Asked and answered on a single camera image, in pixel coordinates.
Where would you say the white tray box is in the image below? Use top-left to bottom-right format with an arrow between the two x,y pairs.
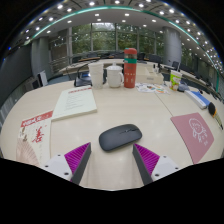
135,68 -> 165,85

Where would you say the black and yellow brush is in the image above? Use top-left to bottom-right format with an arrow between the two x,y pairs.
207,101 -> 224,130

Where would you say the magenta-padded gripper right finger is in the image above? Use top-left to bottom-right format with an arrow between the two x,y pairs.
132,142 -> 183,186

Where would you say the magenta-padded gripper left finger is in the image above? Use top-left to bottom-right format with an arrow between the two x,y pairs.
41,142 -> 93,186

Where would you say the blue and white book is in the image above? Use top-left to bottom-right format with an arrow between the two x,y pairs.
184,89 -> 212,110

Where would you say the group of ceiling lights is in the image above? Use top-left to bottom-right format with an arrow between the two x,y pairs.
8,0 -> 224,68

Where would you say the long curved conference table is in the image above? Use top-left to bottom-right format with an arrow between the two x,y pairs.
59,57 -> 222,99

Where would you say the black microphone base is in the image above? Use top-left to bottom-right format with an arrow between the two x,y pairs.
73,77 -> 93,88

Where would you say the black computer mouse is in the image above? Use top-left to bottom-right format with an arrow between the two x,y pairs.
98,123 -> 143,153

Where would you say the colourful printed leaflet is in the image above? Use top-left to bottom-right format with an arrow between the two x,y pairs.
134,82 -> 170,95

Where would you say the group of dark office chairs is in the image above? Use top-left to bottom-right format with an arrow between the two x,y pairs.
71,49 -> 216,86

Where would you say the red and white magazine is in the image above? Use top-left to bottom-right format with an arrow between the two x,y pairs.
15,110 -> 54,168

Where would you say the stack of white paper cups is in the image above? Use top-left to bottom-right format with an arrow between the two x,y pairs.
87,62 -> 105,90

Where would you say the cream paper booklet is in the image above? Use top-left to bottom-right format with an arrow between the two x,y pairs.
50,85 -> 98,122

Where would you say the green and white paper cup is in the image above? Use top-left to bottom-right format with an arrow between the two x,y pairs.
169,69 -> 183,92

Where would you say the white lidded ceramic mug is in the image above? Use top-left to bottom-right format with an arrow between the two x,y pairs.
105,63 -> 125,89

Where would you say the dark grey pouch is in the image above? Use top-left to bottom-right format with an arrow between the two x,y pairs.
177,83 -> 190,93

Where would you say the pink mouse pad with drawing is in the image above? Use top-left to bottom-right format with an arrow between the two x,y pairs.
170,112 -> 215,165

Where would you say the red thermos bottle green band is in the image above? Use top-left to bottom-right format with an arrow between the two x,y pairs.
123,47 -> 138,89

